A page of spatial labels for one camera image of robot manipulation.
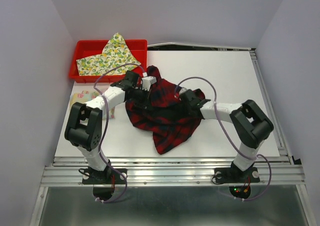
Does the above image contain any lemon print skirt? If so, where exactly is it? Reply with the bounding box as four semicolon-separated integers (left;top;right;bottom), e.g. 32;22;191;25
76;32;141;76

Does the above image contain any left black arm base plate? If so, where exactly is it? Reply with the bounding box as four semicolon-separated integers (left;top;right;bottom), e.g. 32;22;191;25
78;167;128;185

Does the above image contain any pastel floral folded skirt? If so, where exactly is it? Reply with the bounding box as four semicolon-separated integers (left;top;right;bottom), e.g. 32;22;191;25
69;90;115;120

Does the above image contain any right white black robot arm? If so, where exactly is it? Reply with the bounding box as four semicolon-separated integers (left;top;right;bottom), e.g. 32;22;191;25
176;88;274;183

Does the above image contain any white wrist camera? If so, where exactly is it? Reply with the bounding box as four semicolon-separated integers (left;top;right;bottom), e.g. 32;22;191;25
174;85;188;99
141;72;157;91

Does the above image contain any aluminium front rail frame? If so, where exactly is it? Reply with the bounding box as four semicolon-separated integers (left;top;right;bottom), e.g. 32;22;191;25
30;155;307;226

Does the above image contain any red navy plaid skirt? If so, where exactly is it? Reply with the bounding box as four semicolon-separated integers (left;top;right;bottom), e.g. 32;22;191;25
125;65;202;155

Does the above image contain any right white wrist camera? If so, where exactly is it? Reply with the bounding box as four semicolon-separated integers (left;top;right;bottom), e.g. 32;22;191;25
174;85;188;99

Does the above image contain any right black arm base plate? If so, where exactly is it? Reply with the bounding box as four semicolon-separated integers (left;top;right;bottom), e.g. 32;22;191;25
214;167;260;184

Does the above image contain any aluminium right side rail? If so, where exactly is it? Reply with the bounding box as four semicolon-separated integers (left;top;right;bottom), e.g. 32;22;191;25
249;48;302;166

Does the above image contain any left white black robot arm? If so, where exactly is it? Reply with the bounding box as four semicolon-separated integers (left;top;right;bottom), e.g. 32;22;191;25
64;71;157;185

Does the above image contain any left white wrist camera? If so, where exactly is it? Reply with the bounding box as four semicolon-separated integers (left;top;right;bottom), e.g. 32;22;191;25
141;72;157;91

